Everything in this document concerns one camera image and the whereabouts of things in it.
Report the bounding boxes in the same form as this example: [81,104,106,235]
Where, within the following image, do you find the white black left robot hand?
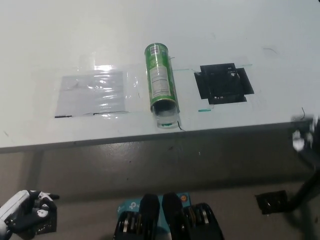
[0,189,61,239]

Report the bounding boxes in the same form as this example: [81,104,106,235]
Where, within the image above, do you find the black tape square patch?
[193,62,256,106]

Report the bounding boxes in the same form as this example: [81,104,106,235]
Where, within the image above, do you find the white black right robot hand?
[291,114,315,152]

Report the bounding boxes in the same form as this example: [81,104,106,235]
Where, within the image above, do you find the teal cardboard router box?
[116,192,192,227]

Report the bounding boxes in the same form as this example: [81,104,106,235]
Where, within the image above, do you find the green cylindrical chips can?
[144,42,181,119]

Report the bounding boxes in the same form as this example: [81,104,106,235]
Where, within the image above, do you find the clear plastic film sheet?
[29,61,142,121]

